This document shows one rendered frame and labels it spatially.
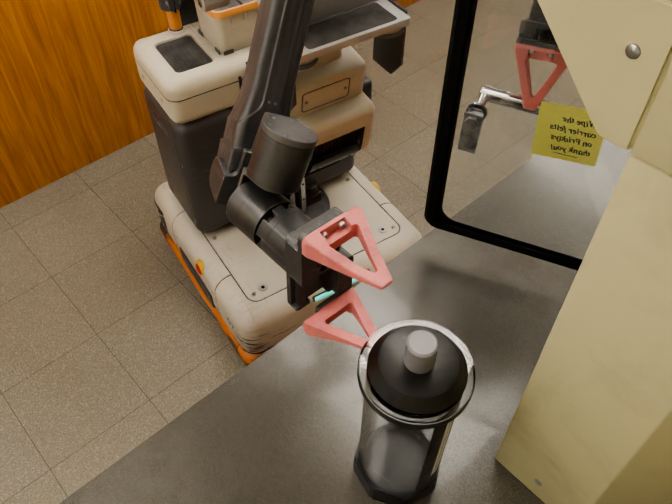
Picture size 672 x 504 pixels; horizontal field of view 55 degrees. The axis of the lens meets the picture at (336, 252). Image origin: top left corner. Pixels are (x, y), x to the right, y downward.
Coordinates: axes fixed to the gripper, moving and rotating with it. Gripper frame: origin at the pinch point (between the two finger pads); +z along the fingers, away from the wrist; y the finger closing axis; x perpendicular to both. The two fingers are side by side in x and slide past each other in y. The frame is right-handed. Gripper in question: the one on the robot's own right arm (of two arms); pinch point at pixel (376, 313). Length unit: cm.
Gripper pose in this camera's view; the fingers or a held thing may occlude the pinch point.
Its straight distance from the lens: 60.0
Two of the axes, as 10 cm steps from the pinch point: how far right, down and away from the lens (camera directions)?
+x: 7.4, -4.8, 4.6
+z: 6.7, 5.7, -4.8
